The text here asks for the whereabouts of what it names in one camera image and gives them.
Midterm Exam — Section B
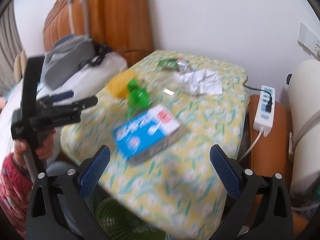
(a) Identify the green snack pouch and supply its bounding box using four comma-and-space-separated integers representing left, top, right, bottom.
126, 78, 151, 119

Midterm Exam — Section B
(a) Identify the white paper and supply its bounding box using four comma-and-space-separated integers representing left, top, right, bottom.
174, 69, 223, 96

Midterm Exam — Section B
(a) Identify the pink patterned sleeve forearm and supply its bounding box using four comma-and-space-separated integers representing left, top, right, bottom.
1, 153, 33, 238

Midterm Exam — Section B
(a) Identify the green mesh trash basket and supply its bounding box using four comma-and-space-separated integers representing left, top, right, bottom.
85, 193, 169, 240

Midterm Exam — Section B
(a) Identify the person's left hand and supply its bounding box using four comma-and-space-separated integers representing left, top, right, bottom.
13, 127, 57, 168

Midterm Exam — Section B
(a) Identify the yellow round plastic lid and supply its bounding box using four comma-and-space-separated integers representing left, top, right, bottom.
106, 69, 137, 99

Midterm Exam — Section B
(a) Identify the beige striped curtain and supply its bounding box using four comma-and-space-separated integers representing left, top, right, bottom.
0, 1, 23, 96

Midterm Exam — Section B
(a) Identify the blue white milk carton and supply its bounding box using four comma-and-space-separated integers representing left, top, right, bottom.
112, 104, 185, 165

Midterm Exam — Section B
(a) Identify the yellow floral tablecloth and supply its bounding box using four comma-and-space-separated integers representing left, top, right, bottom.
60, 49, 250, 240

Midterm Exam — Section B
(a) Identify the white power strip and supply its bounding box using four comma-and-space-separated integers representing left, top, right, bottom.
253, 85, 276, 137

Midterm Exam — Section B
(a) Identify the clear plastic bag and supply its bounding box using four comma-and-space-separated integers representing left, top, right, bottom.
148, 76, 199, 103

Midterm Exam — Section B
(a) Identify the brown wooden headboard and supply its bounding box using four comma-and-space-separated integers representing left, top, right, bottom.
43, 0, 154, 67

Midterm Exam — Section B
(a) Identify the green foil wrapper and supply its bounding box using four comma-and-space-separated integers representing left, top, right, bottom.
158, 58, 193, 73

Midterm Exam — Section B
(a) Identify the black power adapter cable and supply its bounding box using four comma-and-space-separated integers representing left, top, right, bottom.
78, 43, 113, 67

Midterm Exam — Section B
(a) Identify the white power strip cord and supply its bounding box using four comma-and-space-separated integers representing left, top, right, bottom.
237, 127, 266, 162

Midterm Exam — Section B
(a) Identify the black plug cable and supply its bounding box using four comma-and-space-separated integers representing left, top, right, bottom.
242, 76, 274, 113

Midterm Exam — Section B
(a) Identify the white wall socket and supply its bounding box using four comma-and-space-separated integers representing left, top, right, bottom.
298, 23, 319, 60

